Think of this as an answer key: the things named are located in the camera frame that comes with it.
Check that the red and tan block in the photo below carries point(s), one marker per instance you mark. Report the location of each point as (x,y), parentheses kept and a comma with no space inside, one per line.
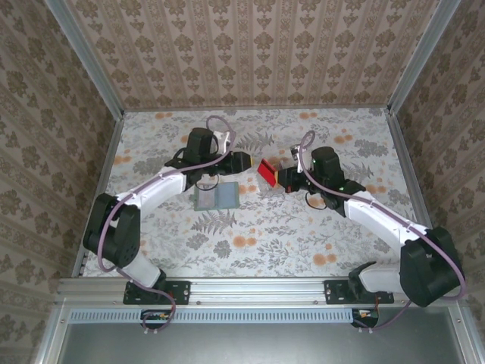
(267,172)

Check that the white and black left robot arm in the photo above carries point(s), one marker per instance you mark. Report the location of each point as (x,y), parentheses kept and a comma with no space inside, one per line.
(159,187)

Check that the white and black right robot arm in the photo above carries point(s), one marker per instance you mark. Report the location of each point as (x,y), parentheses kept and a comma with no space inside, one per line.
(379,218)

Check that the floral table cover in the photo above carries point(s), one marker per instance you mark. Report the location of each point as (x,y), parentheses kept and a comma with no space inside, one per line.
(265,246)

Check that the grey metal sheet panel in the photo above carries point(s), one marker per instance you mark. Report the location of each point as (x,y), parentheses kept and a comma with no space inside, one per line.
(246,345)

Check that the thin aluminium wall rail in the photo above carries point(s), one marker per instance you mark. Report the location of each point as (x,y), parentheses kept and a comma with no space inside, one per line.
(257,108)

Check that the aluminium table side rail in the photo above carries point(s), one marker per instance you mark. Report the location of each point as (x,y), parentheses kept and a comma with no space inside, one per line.
(417,189)
(102,178)

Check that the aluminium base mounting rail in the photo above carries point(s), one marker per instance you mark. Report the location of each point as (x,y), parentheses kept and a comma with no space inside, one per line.
(257,290)

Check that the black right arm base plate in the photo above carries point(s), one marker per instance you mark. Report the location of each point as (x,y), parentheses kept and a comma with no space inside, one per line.
(335,292)

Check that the aluminium upright frame post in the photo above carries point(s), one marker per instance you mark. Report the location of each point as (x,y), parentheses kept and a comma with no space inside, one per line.
(420,57)
(85,62)

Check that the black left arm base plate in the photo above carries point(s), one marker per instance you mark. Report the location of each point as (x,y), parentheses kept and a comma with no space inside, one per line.
(178,292)

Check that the aluminium lower frame bar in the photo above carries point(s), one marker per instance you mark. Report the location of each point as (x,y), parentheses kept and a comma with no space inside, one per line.
(51,333)
(468,333)

